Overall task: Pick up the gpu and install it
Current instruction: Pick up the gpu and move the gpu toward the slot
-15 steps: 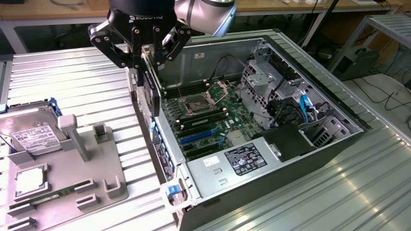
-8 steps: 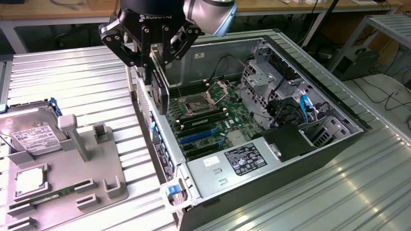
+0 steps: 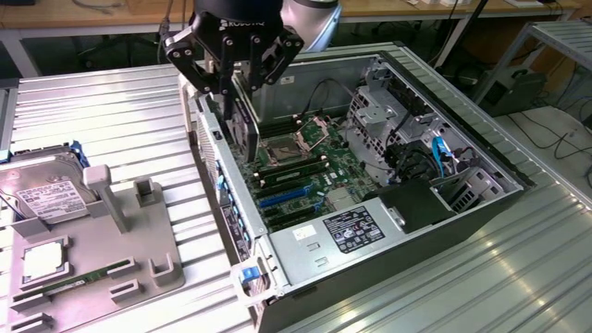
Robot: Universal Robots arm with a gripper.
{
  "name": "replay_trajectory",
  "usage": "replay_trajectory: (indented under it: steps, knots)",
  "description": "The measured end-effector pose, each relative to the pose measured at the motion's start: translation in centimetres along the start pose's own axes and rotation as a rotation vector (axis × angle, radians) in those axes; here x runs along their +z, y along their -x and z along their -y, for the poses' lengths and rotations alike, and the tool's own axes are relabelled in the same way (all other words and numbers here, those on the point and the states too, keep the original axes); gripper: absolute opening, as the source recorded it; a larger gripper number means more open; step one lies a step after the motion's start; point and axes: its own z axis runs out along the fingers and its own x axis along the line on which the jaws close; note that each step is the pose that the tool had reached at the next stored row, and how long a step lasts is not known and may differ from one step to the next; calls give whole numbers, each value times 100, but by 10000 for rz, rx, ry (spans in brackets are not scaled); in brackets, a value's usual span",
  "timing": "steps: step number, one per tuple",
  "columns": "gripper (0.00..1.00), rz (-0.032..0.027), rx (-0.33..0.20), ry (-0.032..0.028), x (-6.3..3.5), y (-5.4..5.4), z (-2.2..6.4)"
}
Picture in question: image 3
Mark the open black PC case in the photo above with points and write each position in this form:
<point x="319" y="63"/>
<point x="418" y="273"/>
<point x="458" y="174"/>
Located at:
<point x="416" y="263"/>

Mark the silver chipset heatsink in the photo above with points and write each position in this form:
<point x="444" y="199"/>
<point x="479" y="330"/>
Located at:
<point x="344" y="199"/>

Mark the metal slat shelf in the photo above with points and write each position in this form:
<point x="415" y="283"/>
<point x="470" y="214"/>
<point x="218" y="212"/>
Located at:
<point x="564" y="38"/>

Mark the grey metal frame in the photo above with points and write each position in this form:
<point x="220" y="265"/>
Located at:
<point x="7" y="114"/>

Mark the installed green RAM stick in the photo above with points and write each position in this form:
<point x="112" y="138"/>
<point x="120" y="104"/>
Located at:
<point x="296" y="177"/>

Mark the metal socket cover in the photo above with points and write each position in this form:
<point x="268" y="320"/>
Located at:
<point x="316" y="132"/>

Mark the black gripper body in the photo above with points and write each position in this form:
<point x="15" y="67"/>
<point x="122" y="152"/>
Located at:
<point x="240" y="14"/>

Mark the CPU socket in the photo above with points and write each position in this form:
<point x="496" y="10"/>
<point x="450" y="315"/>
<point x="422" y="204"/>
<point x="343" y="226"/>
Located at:
<point x="284" y="151"/>

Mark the silver power supply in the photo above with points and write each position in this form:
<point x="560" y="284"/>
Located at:
<point x="300" y="263"/>

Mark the black floor device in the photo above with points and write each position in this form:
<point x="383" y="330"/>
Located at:
<point x="514" y="93"/>

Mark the black expansion slot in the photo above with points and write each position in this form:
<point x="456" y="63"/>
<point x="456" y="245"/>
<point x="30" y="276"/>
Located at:
<point x="291" y="215"/>

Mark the blue expansion slot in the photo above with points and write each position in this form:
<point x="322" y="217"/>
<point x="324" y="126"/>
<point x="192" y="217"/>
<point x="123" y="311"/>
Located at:
<point x="282" y="198"/>

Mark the grey parts rack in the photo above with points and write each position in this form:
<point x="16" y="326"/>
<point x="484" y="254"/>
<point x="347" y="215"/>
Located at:
<point x="92" y="249"/>

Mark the silver drive cage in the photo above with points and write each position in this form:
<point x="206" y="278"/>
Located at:
<point x="370" y="118"/>

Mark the blue case latch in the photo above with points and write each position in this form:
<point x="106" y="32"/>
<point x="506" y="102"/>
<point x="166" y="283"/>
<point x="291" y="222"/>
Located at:
<point x="247" y="273"/>

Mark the metal disk bay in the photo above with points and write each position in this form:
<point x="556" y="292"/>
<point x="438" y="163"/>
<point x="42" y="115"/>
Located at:
<point x="467" y="197"/>

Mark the black chair base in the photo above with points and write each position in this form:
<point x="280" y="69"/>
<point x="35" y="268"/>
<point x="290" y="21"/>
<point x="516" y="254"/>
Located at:
<point x="124" y="43"/>

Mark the black plastic shroud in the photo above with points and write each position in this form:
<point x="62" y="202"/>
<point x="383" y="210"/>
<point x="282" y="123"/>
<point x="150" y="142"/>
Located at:
<point x="411" y="204"/>

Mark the blue disk bracket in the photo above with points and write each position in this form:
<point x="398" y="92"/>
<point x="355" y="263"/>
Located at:
<point x="80" y="156"/>

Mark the loose green RAM stick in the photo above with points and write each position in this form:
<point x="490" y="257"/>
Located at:
<point x="79" y="279"/>

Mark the low-profile graphics card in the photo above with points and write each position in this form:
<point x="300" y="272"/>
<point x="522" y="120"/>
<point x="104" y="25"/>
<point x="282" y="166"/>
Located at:
<point x="246" y="138"/>

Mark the long wooden desk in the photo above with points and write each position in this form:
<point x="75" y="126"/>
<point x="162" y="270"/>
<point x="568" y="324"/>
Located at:
<point x="416" y="12"/>

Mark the hard disk with label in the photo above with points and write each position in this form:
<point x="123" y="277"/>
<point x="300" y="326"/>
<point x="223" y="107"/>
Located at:
<point x="46" y="194"/>

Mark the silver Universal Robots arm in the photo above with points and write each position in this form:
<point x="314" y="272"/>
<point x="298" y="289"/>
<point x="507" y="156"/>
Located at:
<point x="315" y="21"/>

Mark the CPU chip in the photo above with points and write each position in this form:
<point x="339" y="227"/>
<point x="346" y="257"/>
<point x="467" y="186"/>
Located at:
<point x="42" y="262"/>

